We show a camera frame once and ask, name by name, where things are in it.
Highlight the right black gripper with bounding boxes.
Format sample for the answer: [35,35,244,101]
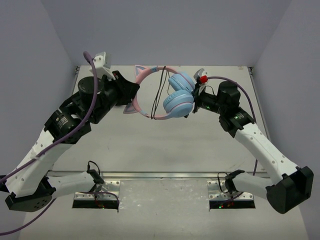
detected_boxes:
[171,83,226,118]

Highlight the pink blue cat-ear headphones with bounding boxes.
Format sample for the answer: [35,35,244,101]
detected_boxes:
[123,65,195,120]

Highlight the thin black audio cable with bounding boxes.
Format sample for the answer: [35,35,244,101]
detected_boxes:
[150,65,176,120]

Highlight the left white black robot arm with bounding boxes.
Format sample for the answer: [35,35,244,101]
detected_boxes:
[0,70,140,213]

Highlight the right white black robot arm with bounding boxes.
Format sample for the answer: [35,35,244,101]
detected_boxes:
[192,80,314,214]

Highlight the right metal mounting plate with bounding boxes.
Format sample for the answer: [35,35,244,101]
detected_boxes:
[207,179,254,201]

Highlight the metal mounting plate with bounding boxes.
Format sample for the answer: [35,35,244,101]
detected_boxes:
[73,179,121,201]
[207,179,254,201]

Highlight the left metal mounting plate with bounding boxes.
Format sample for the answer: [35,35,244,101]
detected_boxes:
[73,179,121,201]

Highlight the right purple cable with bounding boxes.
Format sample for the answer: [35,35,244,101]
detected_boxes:
[207,75,259,176]

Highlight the purple cable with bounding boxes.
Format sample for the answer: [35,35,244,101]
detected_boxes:
[0,50,100,236]
[207,75,259,176]

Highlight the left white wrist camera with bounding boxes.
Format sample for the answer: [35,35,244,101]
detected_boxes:
[92,51,114,79]

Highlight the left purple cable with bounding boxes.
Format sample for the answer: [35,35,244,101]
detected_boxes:
[0,50,100,236]

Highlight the metal rail strip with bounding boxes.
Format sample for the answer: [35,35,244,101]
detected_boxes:
[48,170,269,179]

